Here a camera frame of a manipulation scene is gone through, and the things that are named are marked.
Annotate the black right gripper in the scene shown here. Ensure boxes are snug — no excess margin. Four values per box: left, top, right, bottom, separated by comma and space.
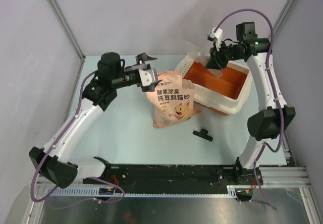
205, 40, 243, 71

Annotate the clear plastic litter scoop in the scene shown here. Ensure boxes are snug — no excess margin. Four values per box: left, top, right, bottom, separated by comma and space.
182, 40, 210, 69

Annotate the white and orange litter box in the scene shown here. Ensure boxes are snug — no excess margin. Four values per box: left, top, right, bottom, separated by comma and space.
175, 55, 252, 116

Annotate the pink cat litter bag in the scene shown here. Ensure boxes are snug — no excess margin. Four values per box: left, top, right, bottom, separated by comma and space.
146, 71, 200, 129

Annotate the black bag clip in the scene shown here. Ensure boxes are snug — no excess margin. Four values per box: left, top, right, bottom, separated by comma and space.
192, 128, 213, 142

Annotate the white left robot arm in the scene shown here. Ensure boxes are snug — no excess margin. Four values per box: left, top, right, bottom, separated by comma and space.
29, 52, 160, 189

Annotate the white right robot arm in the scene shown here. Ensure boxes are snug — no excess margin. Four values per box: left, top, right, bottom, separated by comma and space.
205, 22, 296, 184

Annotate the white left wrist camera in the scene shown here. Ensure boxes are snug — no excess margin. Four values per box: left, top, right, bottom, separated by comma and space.
138, 68, 158, 87

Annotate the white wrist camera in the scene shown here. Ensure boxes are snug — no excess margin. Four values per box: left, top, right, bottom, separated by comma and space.
207, 28, 223, 48
138, 68, 158, 87

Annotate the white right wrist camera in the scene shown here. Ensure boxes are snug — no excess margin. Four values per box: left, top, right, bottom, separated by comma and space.
207, 28, 223, 48

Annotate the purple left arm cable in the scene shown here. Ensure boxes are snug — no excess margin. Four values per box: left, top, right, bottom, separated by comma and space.
30, 72, 127, 205

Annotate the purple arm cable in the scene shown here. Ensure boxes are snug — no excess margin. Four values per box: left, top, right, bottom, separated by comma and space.
30, 72, 127, 205
214, 8, 288, 211

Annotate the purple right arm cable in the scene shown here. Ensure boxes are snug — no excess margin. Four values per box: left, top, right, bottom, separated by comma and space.
214, 8, 288, 211

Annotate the left aluminium corner post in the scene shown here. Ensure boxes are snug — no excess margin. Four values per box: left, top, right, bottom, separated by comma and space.
47, 0, 85, 59

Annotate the aluminium corner post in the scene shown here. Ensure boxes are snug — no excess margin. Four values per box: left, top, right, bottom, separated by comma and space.
47, 0, 85, 59
271, 0, 310, 35

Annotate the right aluminium corner post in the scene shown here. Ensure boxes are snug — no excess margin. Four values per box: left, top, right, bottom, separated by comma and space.
271, 0, 310, 35

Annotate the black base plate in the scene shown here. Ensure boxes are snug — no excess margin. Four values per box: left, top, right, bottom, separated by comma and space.
82, 162, 264, 202

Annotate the aluminium frame rail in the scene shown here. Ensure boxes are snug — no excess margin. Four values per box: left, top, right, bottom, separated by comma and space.
44, 167, 310, 199

